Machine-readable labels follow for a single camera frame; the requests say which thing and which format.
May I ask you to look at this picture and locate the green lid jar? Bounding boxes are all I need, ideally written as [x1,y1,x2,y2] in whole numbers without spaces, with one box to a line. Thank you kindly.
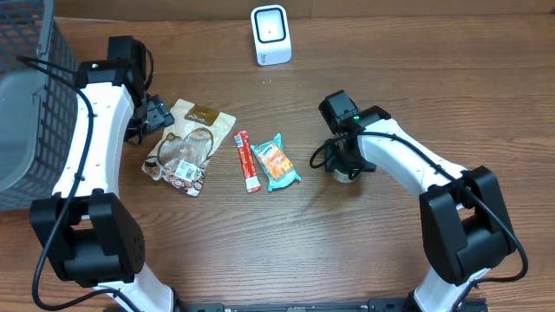
[333,169,354,184]

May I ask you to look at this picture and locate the beige brown snack pouch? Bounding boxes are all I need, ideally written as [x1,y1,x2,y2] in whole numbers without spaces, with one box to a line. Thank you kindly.
[141,99,236,197]

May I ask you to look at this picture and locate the teal orange cracker packet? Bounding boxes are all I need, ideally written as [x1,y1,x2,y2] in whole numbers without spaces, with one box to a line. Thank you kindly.
[250,133,302,192]

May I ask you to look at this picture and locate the red white stick packet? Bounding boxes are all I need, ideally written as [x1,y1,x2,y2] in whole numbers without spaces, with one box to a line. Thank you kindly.
[233,130,261,193]

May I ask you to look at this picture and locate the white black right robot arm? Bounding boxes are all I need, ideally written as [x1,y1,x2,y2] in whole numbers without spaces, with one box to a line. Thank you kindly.
[318,90,520,311]

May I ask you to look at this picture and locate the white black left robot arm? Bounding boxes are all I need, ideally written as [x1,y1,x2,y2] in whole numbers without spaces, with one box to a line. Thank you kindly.
[19,36,184,311]

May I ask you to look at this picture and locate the white barcode scanner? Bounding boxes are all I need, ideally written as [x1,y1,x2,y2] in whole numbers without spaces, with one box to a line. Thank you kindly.
[251,4,292,66]

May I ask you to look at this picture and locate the grey plastic mesh basket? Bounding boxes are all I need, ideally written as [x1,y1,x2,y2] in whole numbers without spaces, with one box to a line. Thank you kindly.
[1,0,78,211]

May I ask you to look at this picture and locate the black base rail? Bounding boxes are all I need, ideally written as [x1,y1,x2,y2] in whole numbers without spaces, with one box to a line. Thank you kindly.
[173,296,489,312]

